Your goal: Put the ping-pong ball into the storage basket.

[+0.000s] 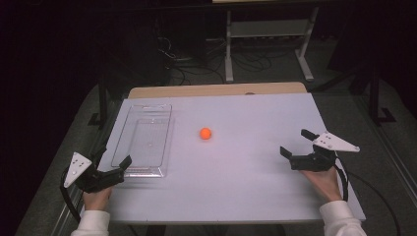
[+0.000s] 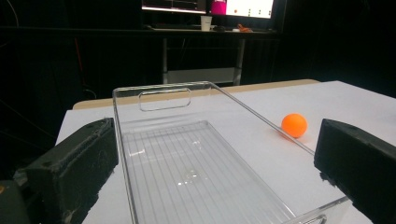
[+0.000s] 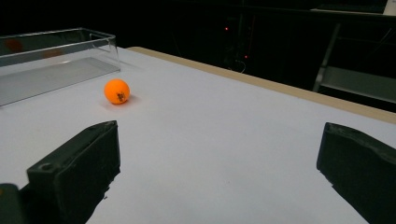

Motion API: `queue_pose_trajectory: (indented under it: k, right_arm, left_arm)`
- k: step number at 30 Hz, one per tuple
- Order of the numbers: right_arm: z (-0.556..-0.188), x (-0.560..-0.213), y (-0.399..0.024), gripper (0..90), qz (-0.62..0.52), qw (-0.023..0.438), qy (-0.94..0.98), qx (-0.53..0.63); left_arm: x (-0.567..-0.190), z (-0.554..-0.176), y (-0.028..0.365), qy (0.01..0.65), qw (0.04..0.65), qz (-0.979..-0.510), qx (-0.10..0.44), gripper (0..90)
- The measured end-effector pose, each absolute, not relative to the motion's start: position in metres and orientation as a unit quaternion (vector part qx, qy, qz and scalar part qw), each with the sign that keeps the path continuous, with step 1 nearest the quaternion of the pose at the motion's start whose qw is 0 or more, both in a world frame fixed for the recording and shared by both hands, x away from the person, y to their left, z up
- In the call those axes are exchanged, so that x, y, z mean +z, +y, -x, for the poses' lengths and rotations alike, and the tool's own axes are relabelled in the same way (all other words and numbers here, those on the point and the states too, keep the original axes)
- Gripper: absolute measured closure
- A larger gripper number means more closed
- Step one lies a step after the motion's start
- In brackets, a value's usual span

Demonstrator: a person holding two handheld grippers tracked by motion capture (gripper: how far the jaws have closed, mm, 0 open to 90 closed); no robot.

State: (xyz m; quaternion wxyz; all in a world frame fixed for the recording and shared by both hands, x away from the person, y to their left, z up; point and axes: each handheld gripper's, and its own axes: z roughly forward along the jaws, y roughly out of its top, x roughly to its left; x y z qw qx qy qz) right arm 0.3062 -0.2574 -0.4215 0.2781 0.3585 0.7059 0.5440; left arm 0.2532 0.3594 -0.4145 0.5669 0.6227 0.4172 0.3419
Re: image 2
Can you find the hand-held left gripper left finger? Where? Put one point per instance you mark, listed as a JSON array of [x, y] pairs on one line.
[[71, 168]]

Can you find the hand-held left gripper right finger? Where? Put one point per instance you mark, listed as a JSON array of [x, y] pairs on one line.
[[361, 161]]

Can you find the orange ball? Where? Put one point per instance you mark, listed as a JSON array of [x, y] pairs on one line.
[[294, 125]]

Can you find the clear plastic container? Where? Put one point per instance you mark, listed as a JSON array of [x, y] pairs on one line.
[[186, 155]]

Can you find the white metal rack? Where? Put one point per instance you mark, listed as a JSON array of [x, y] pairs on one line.
[[202, 74]]

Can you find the small orange object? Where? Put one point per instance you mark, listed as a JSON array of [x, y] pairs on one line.
[[244, 28]]

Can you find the computer monitor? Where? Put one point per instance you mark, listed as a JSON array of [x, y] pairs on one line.
[[174, 5], [249, 7]]

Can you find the small black object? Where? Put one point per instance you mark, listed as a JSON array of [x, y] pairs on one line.
[[219, 28]]

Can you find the white paper cup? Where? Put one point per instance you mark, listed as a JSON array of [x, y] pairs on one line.
[[206, 23]]

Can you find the pink object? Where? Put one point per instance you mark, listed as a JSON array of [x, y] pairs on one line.
[[218, 6]]

